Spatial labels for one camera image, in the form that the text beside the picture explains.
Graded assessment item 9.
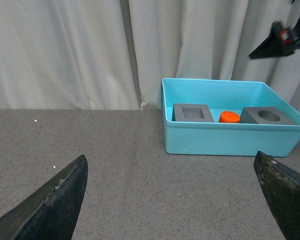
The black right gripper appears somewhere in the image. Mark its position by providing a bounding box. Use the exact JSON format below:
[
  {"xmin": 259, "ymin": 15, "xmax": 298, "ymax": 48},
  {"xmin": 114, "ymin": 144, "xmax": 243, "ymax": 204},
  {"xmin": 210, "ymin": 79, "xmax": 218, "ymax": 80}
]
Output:
[{"xmin": 248, "ymin": 0, "xmax": 300, "ymax": 60}]

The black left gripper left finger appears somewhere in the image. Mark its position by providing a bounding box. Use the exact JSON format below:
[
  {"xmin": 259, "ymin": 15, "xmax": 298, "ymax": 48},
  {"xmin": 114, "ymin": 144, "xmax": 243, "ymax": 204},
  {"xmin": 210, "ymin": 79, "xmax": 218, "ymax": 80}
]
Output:
[{"xmin": 0, "ymin": 155, "xmax": 88, "ymax": 240}]

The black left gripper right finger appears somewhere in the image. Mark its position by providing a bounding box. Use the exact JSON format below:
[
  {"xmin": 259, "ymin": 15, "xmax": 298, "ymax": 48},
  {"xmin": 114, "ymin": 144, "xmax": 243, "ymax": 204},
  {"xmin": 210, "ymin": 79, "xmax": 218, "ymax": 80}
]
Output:
[{"xmin": 254, "ymin": 151, "xmax": 300, "ymax": 240}]

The gray block with round hole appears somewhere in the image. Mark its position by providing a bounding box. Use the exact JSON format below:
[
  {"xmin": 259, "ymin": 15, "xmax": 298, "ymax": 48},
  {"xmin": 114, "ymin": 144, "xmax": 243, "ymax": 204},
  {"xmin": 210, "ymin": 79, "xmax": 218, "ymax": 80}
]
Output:
[{"xmin": 240, "ymin": 106, "xmax": 295, "ymax": 126}]

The orange round disc part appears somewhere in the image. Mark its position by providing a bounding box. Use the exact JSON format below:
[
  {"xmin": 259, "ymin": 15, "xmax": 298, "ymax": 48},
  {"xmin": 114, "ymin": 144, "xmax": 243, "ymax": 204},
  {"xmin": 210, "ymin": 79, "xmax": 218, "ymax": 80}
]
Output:
[{"xmin": 218, "ymin": 111, "xmax": 241, "ymax": 124}]

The gray block with square hole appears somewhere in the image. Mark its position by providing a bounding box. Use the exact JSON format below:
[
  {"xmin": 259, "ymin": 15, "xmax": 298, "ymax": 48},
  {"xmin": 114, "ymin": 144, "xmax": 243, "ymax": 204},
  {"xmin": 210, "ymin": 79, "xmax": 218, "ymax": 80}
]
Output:
[{"xmin": 172, "ymin": 103, "xmax": 215, "ymax": 123}]

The light blue plastic box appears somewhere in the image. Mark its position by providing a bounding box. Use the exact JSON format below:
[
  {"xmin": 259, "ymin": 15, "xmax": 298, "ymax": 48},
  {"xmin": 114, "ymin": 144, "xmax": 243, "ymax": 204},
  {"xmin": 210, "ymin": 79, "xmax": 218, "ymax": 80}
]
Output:
[{"xmin": 162, "ymin": 78, "xmax": 300, "ymax": 157}]

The white pleated curtain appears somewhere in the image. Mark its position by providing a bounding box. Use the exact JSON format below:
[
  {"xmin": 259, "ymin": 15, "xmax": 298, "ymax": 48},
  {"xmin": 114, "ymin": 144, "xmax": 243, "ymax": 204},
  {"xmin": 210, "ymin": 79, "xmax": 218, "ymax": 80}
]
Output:
[{"xmin": 0, "ymin": 0, "xmax": 300, "ymax": 111}]

